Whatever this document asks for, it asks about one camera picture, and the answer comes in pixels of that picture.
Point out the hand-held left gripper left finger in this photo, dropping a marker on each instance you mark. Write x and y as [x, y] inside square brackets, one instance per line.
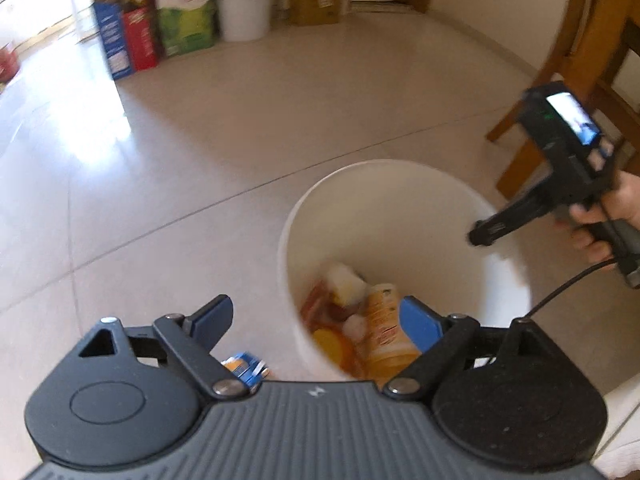
[215, 317]

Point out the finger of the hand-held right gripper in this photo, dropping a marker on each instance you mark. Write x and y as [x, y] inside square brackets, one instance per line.
[505, 222]

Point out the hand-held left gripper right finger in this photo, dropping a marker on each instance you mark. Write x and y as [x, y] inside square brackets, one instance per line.
[420, 325]

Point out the white plastic bucket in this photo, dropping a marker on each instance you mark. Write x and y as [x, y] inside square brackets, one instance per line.
[390, 220]

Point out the person's right hand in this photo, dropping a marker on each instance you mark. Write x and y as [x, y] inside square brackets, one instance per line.
[625, 200]

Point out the yellow paper cup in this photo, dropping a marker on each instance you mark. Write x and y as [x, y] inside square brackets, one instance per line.
[390, 335]

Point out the blue snack packet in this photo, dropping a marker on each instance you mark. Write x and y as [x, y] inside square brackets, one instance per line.
[245, 366]

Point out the small white tissue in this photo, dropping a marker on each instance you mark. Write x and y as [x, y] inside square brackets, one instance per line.
[356, 330]

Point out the large white tissue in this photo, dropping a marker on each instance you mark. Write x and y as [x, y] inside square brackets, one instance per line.
[345, 282]

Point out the wooden chair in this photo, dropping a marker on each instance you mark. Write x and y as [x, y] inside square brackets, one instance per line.
[585, 60]

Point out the red carton box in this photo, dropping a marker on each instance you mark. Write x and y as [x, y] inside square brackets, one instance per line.
[142, 40]

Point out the blue carton box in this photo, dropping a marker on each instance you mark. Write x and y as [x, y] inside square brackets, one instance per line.
[114, 40]

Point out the green carton box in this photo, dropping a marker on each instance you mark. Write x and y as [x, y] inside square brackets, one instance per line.
[185, 15]

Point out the white lidded pail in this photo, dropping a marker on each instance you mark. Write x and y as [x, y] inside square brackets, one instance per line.
[245, 12]

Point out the red container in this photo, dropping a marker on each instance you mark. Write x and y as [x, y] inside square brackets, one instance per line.
[7, 62]

